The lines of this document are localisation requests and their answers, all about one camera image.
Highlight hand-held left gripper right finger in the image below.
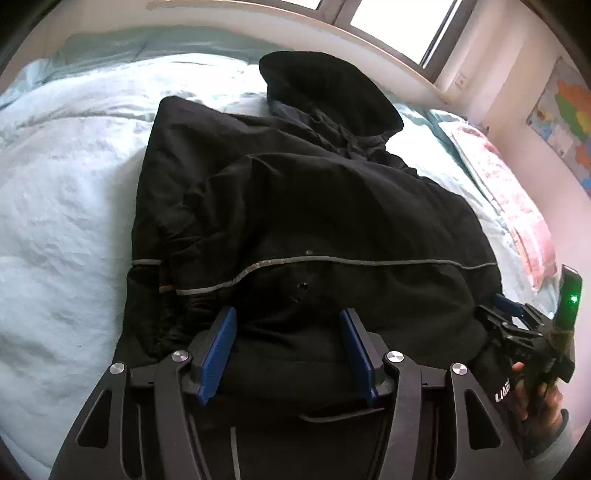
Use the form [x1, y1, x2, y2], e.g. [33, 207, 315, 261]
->
[339, 308, 532, 480]

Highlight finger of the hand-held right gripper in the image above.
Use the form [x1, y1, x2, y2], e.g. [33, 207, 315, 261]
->
[475, 305, 518, 344]
[490, 294, 543, 333]

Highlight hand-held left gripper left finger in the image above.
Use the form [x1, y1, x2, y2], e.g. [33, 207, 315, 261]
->
[48, 307, 238, 480]

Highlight black hooded jacket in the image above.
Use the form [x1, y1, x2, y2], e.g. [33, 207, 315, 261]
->
[111, 51, 513, 480]

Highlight person's right forearm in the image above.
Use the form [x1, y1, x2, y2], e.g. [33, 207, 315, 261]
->
[522, 411, 573, 480]

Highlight person's right hand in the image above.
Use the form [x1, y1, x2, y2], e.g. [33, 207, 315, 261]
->
[510, 362, 564, 435]

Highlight pink patterned pillow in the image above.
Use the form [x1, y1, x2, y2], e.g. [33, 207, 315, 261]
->
[438, 121, 555, 291]

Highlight light blue quilt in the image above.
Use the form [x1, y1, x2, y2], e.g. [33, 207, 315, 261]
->
[0, 25, 559, 472]

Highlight dark framed window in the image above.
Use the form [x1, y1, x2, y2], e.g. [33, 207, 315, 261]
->
[277, 0, 467, 70]

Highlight colourful wall map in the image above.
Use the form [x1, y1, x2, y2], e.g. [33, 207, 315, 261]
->
[526, 58, 591, 199]

